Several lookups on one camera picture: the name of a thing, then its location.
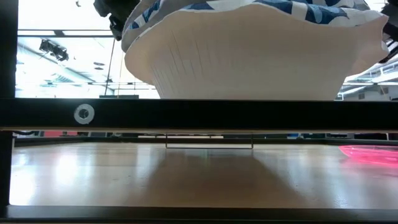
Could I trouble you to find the blue patterned paper plate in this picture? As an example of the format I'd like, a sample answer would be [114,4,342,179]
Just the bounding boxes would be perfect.
[120,0,388,53]
[124,3,390,101]

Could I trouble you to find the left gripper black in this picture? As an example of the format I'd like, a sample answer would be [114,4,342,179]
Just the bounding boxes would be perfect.
[93,0,141,42]

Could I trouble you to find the wooden shelf black metal frame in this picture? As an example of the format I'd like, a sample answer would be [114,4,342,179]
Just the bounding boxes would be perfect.
[0,98,398,222]

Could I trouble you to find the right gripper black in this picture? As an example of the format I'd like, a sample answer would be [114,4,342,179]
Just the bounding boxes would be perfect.
[379,2,398,65]

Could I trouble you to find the red translucent plastic plate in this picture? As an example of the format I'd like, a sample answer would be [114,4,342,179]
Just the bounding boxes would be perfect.
[338,144,398,166]

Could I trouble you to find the black ceiling light fixture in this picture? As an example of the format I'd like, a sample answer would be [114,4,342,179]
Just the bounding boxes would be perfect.
[39,39,70,62]

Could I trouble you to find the black metal table frame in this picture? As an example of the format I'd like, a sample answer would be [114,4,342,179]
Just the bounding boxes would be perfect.
[0,0,398,146]

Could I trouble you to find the long thin black cable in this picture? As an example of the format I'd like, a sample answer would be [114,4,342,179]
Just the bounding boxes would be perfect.
[104,39,116,96]

